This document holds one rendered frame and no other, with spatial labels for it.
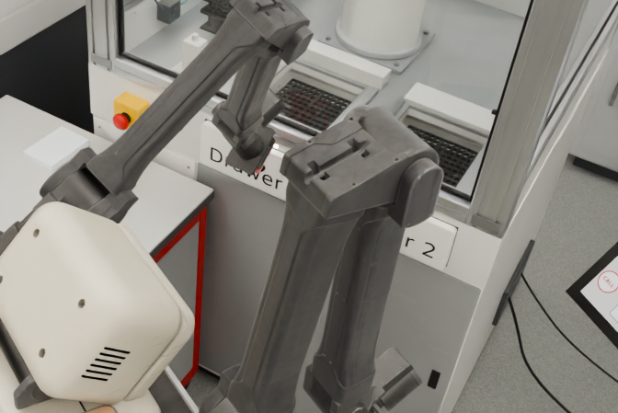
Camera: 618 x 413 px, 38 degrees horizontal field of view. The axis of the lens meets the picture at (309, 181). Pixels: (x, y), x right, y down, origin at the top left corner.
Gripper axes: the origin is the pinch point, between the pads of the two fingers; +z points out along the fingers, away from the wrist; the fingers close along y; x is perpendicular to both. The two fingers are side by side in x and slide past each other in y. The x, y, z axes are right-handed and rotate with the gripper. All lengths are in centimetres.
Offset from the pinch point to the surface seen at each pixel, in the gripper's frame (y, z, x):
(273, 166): 1.1, 6.4, -0.8
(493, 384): -13, 108, -58
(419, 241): -0.6, 8.7, -36.0
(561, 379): -2, 116, -75
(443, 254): -0.9, 9.1, -41.5
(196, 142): 0.1, 10.7, 20.2
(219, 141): 1.5, 5.9, 13.1
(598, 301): 0, -6, -72
